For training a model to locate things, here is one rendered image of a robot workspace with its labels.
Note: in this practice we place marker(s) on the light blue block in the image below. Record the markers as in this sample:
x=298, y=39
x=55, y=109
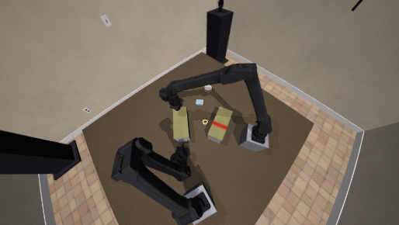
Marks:
x=199, y=102

